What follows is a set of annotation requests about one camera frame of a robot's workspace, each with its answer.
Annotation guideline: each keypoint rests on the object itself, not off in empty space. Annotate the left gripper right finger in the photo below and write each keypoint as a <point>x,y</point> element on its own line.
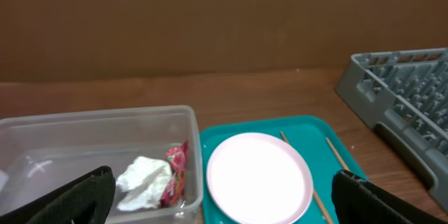
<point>358,201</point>

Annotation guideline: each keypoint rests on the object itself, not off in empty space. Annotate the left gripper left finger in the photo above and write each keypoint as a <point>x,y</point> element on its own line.
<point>85,200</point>

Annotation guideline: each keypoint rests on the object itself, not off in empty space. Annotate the wooden chopstick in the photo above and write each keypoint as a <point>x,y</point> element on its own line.
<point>337,155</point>
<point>317,201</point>

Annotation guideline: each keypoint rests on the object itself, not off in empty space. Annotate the white tissue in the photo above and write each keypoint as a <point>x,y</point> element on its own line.
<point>144,181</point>

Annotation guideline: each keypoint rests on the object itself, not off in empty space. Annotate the red snack wrapper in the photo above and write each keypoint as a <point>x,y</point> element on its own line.
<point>178,159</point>

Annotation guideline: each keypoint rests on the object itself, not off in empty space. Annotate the white round plate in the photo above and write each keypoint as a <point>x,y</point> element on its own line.
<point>256,178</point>

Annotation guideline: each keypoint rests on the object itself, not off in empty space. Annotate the grey dishwasher rack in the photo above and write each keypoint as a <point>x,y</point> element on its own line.
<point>402,95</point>

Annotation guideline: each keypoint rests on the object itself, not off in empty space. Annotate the teal plastic tray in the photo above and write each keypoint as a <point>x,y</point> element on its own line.
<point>306,134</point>

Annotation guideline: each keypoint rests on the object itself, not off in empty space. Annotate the clear plastic bin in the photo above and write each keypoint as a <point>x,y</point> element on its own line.
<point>44,152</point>

